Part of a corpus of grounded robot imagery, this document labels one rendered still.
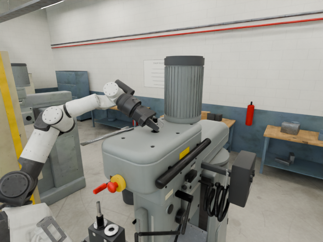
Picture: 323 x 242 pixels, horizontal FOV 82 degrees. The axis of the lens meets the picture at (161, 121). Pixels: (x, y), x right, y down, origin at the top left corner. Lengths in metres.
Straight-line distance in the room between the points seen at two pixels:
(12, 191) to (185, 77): 0.79
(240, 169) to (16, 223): 0.88
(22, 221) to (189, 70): 0.86
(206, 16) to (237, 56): 1.26
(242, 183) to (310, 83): 4.03
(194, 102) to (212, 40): 4.29
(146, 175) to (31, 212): 0.44
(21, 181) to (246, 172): 0.89
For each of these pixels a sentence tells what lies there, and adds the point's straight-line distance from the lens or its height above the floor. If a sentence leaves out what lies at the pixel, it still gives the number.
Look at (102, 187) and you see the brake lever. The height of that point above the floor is 1.71.
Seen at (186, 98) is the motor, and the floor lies 2.02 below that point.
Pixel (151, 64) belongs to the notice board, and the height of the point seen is 2.23.
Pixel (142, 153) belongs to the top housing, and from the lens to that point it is 0.62.
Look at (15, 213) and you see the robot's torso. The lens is 0.85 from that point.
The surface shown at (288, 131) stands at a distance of 4.46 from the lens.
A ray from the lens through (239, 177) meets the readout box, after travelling 0.96.
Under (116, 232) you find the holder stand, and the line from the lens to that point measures 1.42.
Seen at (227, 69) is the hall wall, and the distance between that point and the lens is 4.99.
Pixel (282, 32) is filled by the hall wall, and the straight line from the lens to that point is 4.87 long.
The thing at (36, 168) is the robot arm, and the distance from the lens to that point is 0.88.
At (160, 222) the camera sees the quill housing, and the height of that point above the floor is 1.50.
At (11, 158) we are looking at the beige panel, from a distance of 2.40.
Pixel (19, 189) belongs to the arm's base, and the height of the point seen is 1.76.
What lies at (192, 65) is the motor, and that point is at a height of 2.17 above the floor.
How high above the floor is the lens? 2.16
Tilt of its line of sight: 16 degrees down
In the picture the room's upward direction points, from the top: straight up
